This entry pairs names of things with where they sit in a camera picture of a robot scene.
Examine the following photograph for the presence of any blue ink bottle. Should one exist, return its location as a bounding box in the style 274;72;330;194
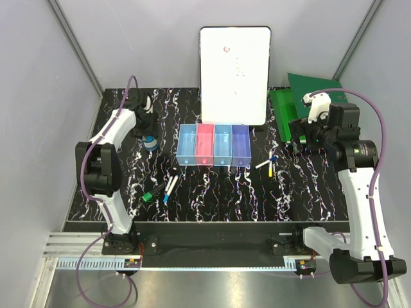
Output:
142;135;159;151

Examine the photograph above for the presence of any green capped black highlighter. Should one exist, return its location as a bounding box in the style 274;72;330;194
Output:
141;182;166;202

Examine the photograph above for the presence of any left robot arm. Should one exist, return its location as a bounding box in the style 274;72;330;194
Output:
75;107;159;254

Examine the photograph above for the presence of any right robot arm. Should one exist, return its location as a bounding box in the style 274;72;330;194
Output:
289;103;407;284

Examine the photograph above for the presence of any blue capped white marker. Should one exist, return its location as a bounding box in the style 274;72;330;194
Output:
254;155;278;169

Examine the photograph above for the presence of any yellow capped white marker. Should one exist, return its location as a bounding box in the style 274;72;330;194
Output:
268;150;274;178

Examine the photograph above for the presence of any light blue bin left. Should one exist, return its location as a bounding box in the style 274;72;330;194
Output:
176;124;197;166

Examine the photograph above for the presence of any light blue bin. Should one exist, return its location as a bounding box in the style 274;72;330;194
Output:
176;124;197;166
213;124;232;166

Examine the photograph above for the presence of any black capped white marker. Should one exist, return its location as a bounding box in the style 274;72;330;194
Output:
165;167;177;193

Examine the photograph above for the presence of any pink plastic bin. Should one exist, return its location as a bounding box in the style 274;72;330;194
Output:
195;124;214;166

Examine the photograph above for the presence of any purple plastic bin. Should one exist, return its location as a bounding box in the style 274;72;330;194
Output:
231;125;251;167

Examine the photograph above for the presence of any light blue bin right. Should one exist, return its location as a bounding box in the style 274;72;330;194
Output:
213;124;232;166

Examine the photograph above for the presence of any cyan capped white marker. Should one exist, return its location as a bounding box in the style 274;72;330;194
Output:
163;175;179;203

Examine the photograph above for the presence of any white dry-erase board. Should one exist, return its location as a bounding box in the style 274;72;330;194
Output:
199;26;272;126

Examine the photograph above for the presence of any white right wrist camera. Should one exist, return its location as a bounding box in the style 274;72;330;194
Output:
302;92;331;124

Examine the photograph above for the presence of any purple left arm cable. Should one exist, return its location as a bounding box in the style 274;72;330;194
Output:
75;75;139;305

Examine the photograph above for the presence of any dark green ring binder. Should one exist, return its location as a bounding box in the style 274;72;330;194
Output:
287;73;342;119

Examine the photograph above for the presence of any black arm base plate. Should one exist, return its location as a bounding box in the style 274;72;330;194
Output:
101;221;330;269

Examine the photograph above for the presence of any grey slotted cable duct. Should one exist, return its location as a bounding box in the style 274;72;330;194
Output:
57;257;142;271

